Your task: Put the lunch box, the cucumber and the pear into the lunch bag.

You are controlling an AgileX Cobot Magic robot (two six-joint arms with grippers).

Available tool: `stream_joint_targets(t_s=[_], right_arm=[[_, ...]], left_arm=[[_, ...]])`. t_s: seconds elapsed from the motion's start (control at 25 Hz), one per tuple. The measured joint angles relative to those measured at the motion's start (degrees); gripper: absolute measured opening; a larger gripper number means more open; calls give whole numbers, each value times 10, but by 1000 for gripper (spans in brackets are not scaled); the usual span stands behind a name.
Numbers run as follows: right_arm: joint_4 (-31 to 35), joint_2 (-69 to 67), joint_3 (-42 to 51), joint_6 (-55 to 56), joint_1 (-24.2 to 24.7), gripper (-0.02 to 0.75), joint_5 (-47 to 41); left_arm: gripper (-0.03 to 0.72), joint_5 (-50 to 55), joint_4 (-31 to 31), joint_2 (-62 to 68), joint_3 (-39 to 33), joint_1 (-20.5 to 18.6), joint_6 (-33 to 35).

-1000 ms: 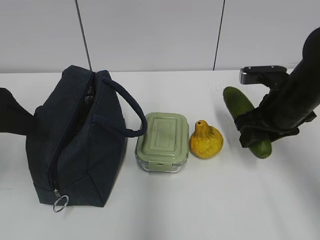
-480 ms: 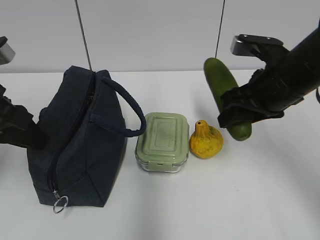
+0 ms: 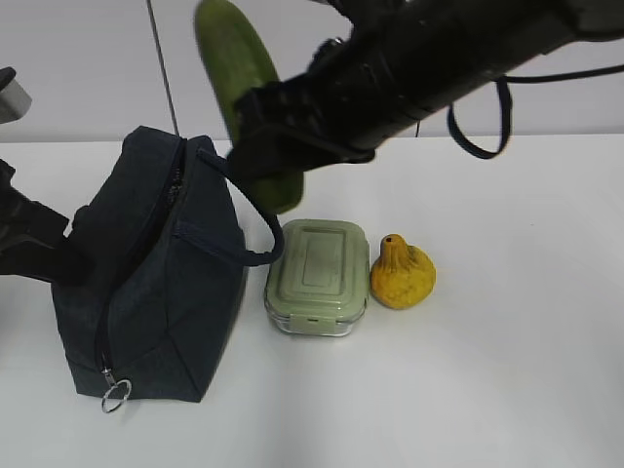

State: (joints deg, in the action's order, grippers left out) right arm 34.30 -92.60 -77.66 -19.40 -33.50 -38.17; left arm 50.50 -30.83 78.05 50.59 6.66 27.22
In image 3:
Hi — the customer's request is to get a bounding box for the dark navy fabric lunch bag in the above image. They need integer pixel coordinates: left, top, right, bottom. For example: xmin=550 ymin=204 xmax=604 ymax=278
xmin=52 ymin=126 xmax=285 ymax=413

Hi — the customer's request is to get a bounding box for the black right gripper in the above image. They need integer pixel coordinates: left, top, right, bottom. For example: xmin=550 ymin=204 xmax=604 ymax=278
xmin=226 ymin=14 xmax=419 ymax=182

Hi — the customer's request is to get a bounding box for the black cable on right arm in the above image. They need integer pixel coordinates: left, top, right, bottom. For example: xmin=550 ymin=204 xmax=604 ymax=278
xmin=414 ymin=65 xmax=624 ymax=161

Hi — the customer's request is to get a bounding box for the yellow pear-shaped gourd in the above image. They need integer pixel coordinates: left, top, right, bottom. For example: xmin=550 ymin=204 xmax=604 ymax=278
xmin=370 ymin=234 xmax=437 ymax=310

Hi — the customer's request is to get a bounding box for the green lidded glass food container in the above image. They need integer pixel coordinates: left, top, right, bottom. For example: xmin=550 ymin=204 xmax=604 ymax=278
xmin=264 ymin=219 xmax=370 ymax=337

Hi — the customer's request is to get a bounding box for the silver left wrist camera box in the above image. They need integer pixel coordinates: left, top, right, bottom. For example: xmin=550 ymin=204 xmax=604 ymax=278
xmin=0 ymin=66 xmax=32 ymax=124

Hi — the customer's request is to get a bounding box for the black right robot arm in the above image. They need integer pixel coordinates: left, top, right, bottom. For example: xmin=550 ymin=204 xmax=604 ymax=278
xmin=227 ymin=1 xmax=623 ymax=180

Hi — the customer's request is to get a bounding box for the green cucumber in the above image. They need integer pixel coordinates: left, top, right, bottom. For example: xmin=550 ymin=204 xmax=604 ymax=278
xmin=193 ymin=1 xmax=304 ymax=215

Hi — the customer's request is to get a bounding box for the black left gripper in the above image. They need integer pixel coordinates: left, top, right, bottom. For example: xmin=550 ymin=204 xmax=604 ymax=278
xmin=1 ymin=162 xmax=97 ymax=286

